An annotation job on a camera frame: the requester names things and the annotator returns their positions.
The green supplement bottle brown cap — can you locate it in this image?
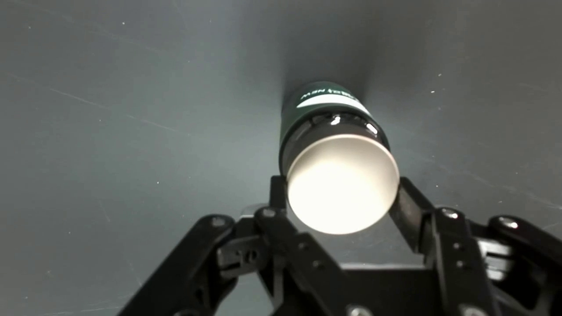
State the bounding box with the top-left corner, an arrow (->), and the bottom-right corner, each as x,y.
277,78 -> 402,237

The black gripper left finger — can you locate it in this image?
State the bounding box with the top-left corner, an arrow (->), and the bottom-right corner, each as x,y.
119,174 -> 348,316

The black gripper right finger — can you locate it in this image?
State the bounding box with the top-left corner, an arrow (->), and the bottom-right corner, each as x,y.
388,176 -> 562,316

